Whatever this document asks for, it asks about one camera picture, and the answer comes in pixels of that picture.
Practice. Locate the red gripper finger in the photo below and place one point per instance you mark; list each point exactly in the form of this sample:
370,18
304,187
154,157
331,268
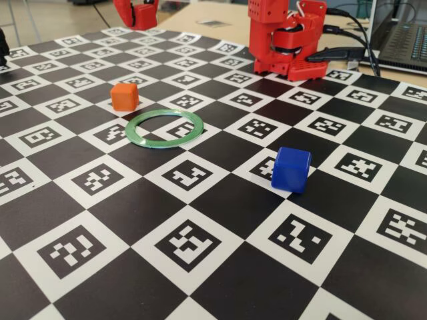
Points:
126,13
150,2

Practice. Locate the red cube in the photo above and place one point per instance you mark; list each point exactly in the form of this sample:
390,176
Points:
146,17

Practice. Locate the blue cube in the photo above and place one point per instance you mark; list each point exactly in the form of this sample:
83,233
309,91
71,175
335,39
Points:
290,170

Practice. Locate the red robot arm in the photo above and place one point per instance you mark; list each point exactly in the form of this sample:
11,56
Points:
267,50

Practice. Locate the orange cube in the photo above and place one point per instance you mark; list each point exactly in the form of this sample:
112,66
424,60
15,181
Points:
124,97

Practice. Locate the small printed marker sheet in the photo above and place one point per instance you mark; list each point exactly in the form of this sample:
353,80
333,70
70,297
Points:
211,23

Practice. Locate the black stand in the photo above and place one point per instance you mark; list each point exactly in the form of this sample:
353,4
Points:
3,43

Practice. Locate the black white marker checkerboard mat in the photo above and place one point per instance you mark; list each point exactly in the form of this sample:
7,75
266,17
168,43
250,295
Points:
213,216

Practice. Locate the dark grey laptop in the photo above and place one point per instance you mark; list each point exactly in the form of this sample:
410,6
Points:
400,40

